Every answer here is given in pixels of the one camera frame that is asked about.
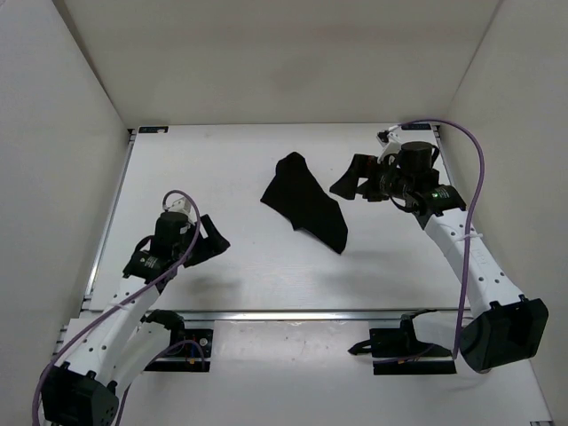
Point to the left table corner label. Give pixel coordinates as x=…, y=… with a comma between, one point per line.
x=153, y=129

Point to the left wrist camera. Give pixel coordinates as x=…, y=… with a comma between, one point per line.
x=181, y=205

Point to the black skirt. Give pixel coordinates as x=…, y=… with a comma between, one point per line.
x=297, y=195

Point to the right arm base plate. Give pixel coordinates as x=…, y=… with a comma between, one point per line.
x=397, y=351

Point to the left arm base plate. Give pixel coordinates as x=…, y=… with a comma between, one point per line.
x=194, y=357

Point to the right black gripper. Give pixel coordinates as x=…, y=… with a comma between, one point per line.
x=361, y=167

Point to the table corner label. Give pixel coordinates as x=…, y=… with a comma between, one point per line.
x=417, y=126
x=153, y=129

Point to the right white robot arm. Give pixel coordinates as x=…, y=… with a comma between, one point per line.
x=506, y=326

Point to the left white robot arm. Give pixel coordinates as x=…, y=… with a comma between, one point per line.
x=89, y=378

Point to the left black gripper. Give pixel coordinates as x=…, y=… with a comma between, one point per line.
x=215, y=242

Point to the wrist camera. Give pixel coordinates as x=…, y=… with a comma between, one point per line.
x=389, y=140
x=181, y=205

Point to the right table corner label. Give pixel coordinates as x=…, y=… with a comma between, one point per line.
x=417, y=126

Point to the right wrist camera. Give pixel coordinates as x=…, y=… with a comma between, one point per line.
x=389, y=140

